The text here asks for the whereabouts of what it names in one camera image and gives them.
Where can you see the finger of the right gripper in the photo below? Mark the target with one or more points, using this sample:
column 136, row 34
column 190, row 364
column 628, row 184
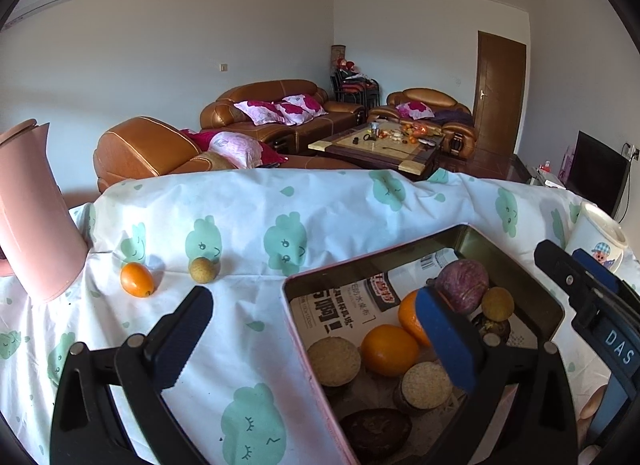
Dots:
column 572, row 277
column 600, row 273

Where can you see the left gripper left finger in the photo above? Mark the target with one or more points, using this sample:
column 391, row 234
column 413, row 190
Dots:
column 86, row 425

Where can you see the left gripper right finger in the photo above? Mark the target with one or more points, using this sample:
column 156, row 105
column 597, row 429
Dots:
column 541, row 425

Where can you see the yellow-green fruit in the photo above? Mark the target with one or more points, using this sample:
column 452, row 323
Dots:
column 497, row 304

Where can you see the purple passion fruit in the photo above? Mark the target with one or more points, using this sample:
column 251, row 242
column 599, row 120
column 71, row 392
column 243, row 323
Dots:
column 463, row 284

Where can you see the cut sugarcane piece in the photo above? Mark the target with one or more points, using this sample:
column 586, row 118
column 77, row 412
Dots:
column 423, row 387
column 335, row 361

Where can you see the small orange kumquat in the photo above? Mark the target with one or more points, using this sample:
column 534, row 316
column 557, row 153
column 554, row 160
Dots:
column 136, row 280

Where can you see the large orange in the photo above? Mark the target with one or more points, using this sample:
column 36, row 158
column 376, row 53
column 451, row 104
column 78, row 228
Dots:
column 388, row 350

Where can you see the small orange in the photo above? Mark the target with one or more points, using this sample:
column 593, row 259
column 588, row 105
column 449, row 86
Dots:
column 408, row 320

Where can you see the small yellow-green longan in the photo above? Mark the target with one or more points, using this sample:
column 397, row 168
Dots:
column 203, row 270

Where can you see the person's right hand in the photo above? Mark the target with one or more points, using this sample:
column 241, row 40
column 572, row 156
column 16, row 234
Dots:
column 587, row 451

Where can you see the black television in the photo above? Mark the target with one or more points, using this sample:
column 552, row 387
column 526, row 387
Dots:
column 598, row 173

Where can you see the white cloud-print tablecloth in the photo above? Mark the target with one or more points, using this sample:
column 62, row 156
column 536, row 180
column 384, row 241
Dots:
column 270, row 223

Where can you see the pink electric kettle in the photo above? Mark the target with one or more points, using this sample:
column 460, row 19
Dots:
column 41, row 244

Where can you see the pink Genji tin box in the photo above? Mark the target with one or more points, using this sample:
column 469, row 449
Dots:
column 378, row 380

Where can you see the brown wooden door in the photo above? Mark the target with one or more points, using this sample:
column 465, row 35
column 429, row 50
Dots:
column 499, row 92

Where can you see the brown leather armchair far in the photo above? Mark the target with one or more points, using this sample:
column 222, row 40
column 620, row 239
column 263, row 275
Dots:
column 436, row 112

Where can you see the brown leather armchair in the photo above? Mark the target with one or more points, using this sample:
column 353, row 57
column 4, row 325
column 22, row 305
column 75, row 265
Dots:
column 436, row 112
column 144, row 147

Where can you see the wooden coffee table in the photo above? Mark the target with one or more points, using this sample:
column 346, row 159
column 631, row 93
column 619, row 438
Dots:
column 406, row 147

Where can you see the pink pillow on armchair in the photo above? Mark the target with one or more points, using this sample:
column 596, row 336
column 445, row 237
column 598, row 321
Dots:
column 414, row 110

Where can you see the brown leather armchair near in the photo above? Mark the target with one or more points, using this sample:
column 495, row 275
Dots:
column 144, row 147

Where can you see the stacked dark chairs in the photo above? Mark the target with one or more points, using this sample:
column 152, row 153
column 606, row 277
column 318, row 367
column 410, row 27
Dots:
column 355, row 89

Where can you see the pink bundle on armchair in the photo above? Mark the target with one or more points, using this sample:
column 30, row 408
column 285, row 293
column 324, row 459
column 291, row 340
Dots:
column 243, row 151

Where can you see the pink floral pillow right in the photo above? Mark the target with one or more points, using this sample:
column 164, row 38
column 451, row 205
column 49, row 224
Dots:
column 300, row 108

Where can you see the pink floral pillow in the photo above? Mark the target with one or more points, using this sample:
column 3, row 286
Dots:
column 261, row 112
column 300, row 108

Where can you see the brown leather three-seat sofa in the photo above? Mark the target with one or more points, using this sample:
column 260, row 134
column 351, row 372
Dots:
column 222, row 115

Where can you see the pink floral pillow left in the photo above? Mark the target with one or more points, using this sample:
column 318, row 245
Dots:
column 261, row 112

